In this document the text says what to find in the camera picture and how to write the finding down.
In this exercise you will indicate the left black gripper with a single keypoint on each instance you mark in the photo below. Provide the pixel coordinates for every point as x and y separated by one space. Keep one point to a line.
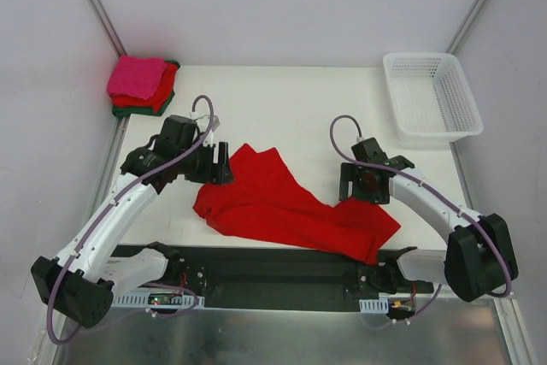
220 162

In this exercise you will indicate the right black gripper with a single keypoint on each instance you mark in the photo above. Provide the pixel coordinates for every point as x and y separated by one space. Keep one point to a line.
346 181

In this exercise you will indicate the red t shirt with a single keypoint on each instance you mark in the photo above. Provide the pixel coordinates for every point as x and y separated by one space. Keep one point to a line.
163 92
265 203

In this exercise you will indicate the white plastic basket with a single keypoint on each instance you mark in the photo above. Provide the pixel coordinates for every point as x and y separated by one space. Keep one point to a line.
431 101

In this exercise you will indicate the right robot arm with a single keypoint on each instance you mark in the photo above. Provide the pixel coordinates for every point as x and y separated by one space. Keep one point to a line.
479 258

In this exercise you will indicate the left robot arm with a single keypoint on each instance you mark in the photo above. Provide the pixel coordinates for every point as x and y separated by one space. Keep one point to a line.
79 282

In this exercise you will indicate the folded red t shirt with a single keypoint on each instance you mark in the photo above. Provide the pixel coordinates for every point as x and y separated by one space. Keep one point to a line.
163 92

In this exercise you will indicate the folded pink t shirt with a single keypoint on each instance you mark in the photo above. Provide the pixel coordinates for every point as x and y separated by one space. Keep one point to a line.
136 77

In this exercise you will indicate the folded green t shirt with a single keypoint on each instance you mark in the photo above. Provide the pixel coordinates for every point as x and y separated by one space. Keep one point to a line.
118 112

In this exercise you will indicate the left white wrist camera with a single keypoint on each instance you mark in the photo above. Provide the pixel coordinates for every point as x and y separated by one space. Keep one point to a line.
203 121

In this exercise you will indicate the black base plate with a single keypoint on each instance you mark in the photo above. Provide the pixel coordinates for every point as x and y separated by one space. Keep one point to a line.
286 279

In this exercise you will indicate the right grey cable duct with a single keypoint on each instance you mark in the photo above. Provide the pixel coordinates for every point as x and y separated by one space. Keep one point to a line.
379 306

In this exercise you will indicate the grey cable duct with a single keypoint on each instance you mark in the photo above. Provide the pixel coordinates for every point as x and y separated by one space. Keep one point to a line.
156 300
379 306

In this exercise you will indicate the left grey cable duct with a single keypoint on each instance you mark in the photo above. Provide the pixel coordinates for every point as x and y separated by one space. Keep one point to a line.
156 300

